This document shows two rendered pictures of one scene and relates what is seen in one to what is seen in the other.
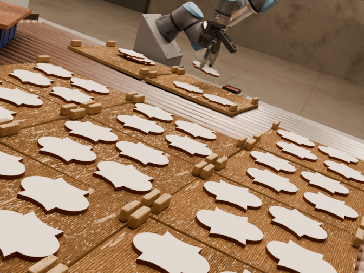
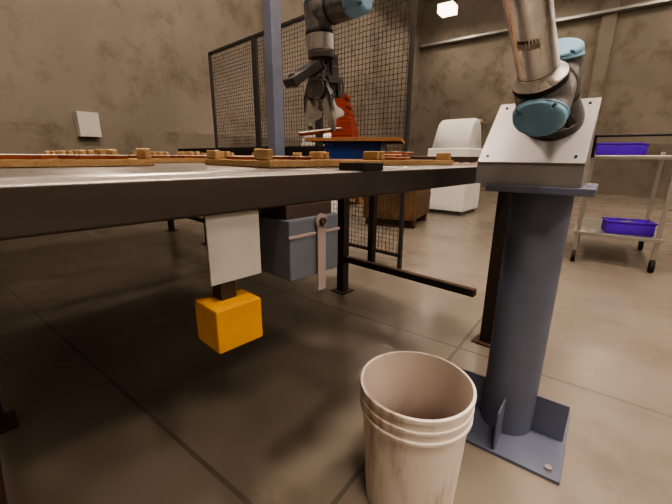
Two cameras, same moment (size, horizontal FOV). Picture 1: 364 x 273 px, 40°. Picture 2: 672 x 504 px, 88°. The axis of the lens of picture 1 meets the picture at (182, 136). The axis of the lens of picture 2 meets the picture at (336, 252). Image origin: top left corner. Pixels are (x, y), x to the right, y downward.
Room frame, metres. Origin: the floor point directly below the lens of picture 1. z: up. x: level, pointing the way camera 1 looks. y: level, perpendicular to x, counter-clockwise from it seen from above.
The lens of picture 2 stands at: (2.71, -0.98, 0.95)
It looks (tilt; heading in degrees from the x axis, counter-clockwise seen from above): 15 degrees down; 114
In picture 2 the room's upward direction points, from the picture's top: straight up
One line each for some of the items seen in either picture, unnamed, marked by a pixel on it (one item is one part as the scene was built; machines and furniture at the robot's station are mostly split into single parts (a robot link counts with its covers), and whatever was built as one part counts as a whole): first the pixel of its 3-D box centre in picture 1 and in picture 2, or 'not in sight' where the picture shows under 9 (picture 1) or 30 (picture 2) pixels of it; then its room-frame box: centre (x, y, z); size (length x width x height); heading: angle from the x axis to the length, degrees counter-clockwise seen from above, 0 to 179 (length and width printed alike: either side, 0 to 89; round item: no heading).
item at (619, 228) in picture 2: not in sight; (620, 199); (3.85, 3.21, 0.57); 1.21 x 0.70 x 1.14; 73
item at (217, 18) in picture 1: (220, 19); (319, 45); (2.23, -0.01, 1.24); 0.08 x 0.08 x 0.05
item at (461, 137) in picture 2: not in sight; (454, 166); (2.07, 5.56, 0.78); 0.80 x 0.73 x 1.57; 77
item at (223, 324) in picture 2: not in sight; (226, 277); (2.30, -0.53, 0.74); 0.09 x 0.08 x 0.24; 71
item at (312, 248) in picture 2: not in sight; (301, 244); (2.36, -0.36, 0.77); 0.14 x 0.11 x 0.18; 71
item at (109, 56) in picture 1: (125, 60); (384, 161); (2.32, 0.36, 0.93); 0.41 x 0.35 x 0.02; 66
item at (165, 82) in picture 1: (203, 92); (295, 162); (2.16, -0.04, 0.93); 0.41 x 0.35 x 0.02; 67
